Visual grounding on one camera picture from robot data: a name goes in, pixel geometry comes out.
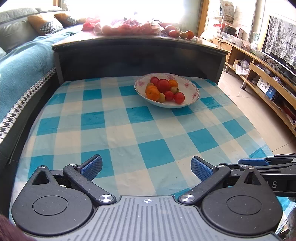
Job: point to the red plastic bag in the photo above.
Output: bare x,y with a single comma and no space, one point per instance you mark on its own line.
89,23

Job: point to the greenish round fruit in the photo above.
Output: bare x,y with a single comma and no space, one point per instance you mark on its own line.
183,35

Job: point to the grey leather sofa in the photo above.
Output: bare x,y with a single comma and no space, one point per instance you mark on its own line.
13,27

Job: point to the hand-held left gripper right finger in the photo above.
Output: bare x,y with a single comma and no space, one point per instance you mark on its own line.
201,169

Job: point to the blue cardboard box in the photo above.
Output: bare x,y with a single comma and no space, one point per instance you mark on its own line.
271,93

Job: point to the dark wooden coffee table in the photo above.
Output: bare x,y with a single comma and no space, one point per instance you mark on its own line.
138,58

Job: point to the pink apple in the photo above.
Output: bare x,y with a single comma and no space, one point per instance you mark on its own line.
169,28

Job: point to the sofa with cushions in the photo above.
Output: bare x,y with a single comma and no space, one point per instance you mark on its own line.
20,64

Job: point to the white appliance in cabinet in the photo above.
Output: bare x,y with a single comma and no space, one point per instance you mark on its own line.
241,67

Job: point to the light wooden TV cabinet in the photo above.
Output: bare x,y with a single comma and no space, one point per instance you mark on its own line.
233,53

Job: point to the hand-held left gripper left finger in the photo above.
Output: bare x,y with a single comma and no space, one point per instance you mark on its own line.
92,168

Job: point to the orange tangerine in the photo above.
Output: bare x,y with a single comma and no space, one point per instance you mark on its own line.
150,86
153,95

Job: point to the large orange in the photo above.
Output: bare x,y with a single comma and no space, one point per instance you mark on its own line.
173,83

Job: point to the white lace cloth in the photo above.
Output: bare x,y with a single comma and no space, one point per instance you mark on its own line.
279,37

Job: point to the orange patterned cushion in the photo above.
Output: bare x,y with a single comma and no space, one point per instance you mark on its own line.
45,24
67,19

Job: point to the clear bag of red fruit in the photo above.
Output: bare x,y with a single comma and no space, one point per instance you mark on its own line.
129,27

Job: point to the orange red round fruit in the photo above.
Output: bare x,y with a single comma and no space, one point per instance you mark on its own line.
190,35

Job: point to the white cardboard box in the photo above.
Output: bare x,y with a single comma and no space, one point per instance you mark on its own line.
263,83

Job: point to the black television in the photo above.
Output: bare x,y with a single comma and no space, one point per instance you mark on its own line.
277,60

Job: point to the dark woven basket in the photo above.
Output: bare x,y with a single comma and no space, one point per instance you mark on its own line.
229,29

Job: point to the white floral plate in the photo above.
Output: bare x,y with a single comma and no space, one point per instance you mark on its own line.
192,91

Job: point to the red tomato with stem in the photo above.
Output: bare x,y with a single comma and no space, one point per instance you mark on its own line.
179,97

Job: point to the blue white checked tablecloth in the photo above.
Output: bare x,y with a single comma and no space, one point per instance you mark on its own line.
115,129

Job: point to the small picture frame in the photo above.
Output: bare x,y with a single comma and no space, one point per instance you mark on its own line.
239,32

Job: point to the paper calendar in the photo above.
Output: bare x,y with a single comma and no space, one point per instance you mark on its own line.
227,9

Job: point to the red yellow apple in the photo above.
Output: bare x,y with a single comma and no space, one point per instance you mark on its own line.
163,85

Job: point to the tan longan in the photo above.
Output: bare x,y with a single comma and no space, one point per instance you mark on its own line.
174,89
161,97

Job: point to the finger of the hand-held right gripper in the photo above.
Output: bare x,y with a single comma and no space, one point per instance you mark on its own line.
252,161
277,168

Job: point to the dark red cloth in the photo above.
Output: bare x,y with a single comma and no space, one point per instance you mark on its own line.
9,231

